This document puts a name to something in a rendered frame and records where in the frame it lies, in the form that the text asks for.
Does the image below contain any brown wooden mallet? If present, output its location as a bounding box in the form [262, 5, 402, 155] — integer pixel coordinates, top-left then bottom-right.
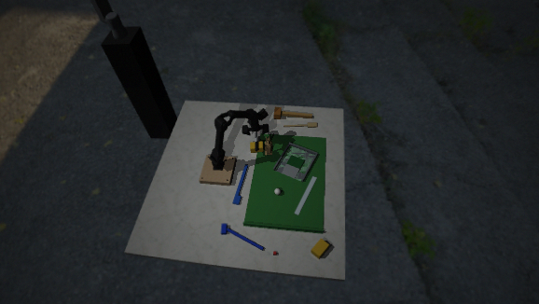
[274, 107, 312, 119]

